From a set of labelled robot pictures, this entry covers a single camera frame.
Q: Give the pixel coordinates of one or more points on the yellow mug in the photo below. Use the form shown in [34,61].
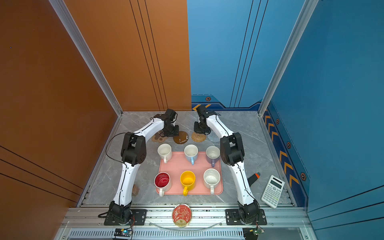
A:
[188,181]

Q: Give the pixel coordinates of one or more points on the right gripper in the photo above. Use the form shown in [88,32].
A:
[197,130]

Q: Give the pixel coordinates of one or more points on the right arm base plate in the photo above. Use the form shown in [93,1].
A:
[234,217]

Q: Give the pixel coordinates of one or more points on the left green circuit board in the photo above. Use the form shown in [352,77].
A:
[123,234]

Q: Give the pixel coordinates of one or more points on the glossy dark brown coaster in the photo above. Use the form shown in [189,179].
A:
[181,138]

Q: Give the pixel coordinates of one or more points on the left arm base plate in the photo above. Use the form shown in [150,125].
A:
[135,217]

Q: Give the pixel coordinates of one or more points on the white calculator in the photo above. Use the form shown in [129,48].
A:
[273,191]

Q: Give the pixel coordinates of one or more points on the cream mug back left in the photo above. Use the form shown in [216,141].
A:
[165,152]

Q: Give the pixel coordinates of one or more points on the woven rattan coaster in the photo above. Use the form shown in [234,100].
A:
[198,138]

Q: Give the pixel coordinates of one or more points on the paw print cork coaster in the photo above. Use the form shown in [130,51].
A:
[158,138]

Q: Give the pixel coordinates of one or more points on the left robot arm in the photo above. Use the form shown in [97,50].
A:
[133,153]

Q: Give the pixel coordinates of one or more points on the purple mug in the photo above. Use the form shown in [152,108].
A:
[212,155]

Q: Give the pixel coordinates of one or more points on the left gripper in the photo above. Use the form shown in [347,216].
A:
[175,133]

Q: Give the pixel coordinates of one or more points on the aluminium front rail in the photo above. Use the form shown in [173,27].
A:
[207,223]

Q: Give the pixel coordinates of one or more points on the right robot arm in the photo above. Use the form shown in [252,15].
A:
[232,154]

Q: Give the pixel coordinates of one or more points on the brown spice jar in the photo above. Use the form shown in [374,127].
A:
[135,190]

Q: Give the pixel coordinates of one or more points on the white mug front right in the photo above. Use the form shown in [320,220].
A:
[211,179]

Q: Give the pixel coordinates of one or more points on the light blue mug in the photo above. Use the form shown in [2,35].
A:
[191,153]

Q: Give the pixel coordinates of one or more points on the right circuit board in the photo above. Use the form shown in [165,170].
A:
[252,233]

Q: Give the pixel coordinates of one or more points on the black orange utility knife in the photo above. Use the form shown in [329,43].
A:
[252,179]

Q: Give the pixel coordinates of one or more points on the red mug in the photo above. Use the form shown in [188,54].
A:
[163,183]

